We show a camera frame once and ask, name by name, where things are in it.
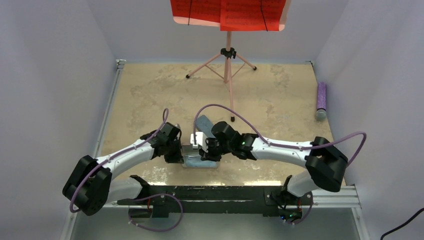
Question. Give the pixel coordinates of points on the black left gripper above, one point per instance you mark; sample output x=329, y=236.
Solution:
x=177, y=157

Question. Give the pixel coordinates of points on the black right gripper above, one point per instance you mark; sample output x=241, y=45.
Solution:
x=209, y=155

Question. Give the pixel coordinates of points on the pink glasses case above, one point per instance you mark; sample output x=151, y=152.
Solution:
x=187, y=150

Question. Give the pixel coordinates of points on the blue cloth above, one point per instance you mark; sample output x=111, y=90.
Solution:
x=194, y=161

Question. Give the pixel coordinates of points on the grey glasses case green lining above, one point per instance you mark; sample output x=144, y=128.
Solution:
x=204, y=125

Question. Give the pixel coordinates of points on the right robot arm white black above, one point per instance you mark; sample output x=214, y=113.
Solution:
x=324, y=164

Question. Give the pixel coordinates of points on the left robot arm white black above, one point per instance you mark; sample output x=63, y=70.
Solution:
x=92, y=183

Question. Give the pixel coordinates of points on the pink music stand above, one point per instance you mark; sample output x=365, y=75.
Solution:
x=229, y=53

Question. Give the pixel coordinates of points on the purple microphone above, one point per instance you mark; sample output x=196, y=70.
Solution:
x=321, y=102

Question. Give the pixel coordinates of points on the red sheet music desk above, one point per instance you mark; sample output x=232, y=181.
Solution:
x=232, y=15

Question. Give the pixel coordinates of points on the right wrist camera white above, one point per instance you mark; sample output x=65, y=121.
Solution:
x=198, y=141

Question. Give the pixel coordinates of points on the black base frame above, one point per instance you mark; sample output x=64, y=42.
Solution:
x=159, y=201

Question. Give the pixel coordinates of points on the aluminium rail left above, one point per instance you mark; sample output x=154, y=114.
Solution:
x=70, y=221

